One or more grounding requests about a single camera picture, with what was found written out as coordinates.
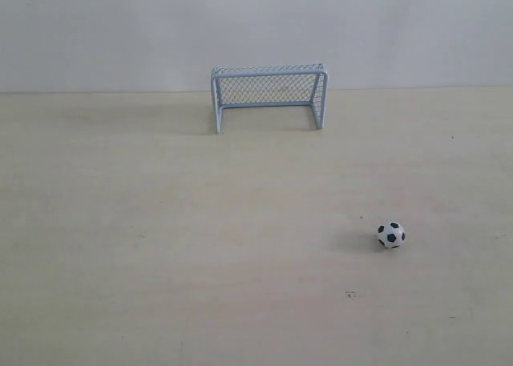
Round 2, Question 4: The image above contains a black and white soccer ball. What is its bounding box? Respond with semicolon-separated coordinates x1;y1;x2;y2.
377;221;406;249

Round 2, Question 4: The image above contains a light blue mini soccer goal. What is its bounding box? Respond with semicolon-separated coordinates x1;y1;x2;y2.
210;63;329;134

